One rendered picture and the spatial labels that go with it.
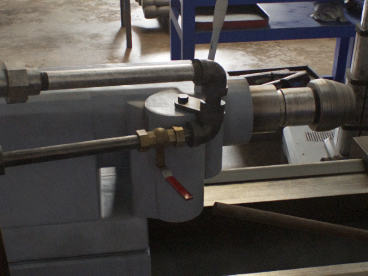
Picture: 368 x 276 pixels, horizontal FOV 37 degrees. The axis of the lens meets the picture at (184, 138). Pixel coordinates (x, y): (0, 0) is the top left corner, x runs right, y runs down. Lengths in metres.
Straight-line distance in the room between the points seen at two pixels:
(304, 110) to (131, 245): 0.35
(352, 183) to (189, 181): 0.53
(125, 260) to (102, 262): 0.03
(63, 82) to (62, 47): 4.00
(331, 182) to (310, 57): 3.24
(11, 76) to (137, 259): 0.36
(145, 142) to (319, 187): 0.58
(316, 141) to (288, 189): 1.43
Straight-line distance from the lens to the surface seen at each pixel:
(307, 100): 0.91
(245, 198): 1.15
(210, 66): 0.70
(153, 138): 0.71
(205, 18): 2.90
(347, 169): 1.28
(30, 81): 0.62
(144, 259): 0.84
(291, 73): 3.22
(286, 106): 0.90
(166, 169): 0.73
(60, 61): 4.33
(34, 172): 0.83
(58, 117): 0.80
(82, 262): 0.84
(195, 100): 0.76
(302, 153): 2.49
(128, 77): 0.66
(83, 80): 0.64
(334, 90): 0.92
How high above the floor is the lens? 1.48
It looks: 28 degrees down
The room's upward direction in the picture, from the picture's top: straight up
